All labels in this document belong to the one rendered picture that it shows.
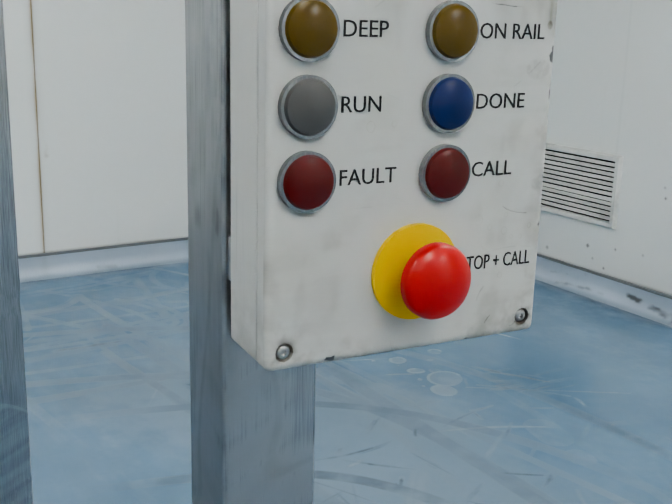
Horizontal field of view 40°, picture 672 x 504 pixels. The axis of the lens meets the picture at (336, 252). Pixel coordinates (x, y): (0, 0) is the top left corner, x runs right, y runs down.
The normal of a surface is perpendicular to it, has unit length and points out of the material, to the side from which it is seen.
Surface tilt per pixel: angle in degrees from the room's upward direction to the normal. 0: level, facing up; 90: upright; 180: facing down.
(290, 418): 90
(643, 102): 90
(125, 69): 90
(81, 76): 90
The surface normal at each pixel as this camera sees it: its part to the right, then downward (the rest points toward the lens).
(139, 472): 0.03, -0.97
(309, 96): 0.45, 0.18
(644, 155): -0.84, 0.11
